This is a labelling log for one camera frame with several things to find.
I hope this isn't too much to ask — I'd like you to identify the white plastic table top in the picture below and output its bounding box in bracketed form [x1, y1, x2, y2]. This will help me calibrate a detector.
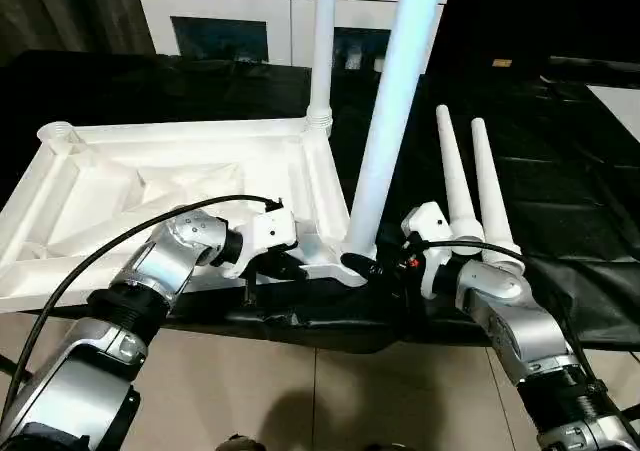
[0, 117, 382, 316]

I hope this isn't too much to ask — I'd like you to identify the white plastic table leg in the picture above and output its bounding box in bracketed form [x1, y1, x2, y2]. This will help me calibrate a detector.
[303, 0, 336, 141]
[343, 0, 450, 261]
[469, 117, 527, 278]
[434, 104, 487, 258]

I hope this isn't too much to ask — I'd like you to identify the black mat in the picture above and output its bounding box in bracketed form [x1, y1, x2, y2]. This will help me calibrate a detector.
[0, 48, 640, 355]

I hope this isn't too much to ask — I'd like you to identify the dark rounded robot foot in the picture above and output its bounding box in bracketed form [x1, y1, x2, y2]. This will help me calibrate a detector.
[218, 434, 267, 451]

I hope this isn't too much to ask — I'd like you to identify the white cabinet with glass doors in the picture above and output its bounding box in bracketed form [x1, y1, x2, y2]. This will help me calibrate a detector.
[134, 0, 450, 73]

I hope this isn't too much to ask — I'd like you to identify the white flat board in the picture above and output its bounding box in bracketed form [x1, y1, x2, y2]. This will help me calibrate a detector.
[584, 84, 640, 143]

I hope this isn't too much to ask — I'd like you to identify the black cabinet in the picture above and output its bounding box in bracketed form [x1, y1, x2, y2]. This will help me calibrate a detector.
[439, 0, 640, 75]

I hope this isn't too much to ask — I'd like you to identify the grey curtain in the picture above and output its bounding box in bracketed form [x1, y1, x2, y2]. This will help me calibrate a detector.
[0, 0, 154, 68]

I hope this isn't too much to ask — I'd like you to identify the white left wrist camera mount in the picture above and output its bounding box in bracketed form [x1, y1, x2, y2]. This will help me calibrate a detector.
[222, 207, 302, 281]

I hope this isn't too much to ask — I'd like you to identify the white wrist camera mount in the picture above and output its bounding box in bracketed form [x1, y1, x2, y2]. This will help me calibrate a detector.
[222, 207, 302, 281]
[401, 201, 455, 301]

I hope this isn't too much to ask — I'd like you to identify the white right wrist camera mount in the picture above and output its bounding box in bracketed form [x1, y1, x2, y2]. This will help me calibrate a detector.
[401, 201, 455, 301]

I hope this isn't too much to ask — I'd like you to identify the black left wrist camera cable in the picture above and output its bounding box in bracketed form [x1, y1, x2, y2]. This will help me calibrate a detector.
[0, 194, 285, 413]

